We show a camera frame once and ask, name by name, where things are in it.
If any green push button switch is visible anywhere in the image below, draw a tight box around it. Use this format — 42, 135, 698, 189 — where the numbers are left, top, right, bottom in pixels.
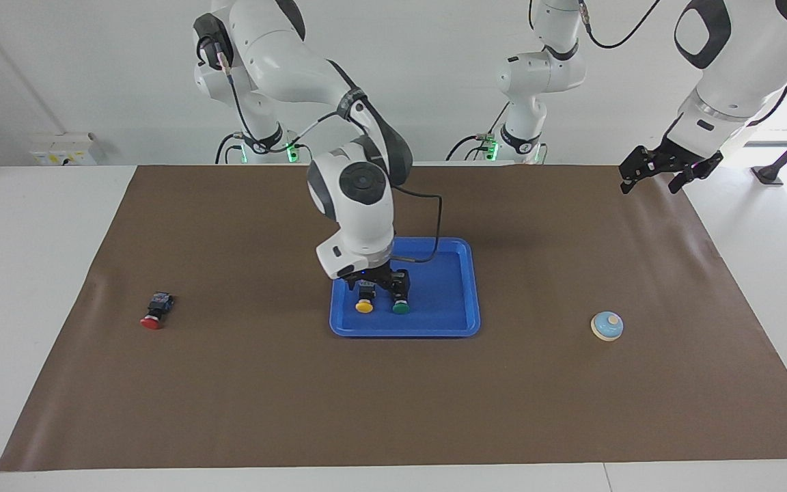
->
391, 273, 412, 316

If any red push button switch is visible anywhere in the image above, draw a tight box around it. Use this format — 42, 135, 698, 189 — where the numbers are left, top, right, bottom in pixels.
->
139, 292, 176, 331

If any blue plastic tray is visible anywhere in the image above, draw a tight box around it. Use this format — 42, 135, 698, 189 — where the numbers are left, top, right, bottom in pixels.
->
329, 236, 482, 338

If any light blue desk bell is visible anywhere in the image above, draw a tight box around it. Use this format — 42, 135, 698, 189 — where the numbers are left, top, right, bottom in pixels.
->
590, 311, 625, 342

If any brown table mat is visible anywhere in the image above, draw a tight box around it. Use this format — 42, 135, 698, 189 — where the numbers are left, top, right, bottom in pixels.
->
0, 164, 787, 472

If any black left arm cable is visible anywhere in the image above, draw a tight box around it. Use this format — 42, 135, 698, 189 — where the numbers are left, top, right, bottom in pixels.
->
579, 0, 662, 50

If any black base cable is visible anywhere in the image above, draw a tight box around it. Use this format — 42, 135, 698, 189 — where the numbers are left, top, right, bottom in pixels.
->
445, 102, 512, 162
214, 130, 247, 165

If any white wall socket box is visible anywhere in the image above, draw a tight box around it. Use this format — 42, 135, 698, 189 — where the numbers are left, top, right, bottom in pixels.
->
29, 133, 98, 167

